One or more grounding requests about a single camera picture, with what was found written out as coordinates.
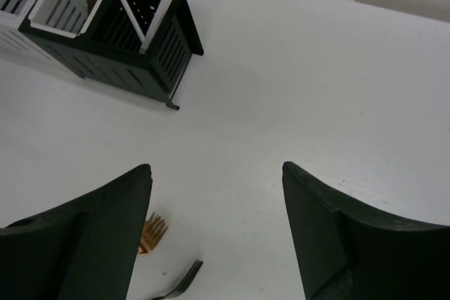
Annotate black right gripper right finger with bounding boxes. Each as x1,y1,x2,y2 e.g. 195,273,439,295
282,162,449,299

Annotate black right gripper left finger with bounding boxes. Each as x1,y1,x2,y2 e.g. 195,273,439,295
1,164,153,299

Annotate black fork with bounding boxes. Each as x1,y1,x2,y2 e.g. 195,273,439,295
152,260,204,300

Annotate copper chopstick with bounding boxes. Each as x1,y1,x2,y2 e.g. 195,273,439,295
120,0,145,42

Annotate black slotted utensil container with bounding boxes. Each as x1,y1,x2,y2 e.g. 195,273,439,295
19,0,204,110

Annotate white insert in black container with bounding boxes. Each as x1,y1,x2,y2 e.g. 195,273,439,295
27,0,103,39

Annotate white slotted utensil container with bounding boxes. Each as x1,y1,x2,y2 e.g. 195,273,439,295
1,0,56,65

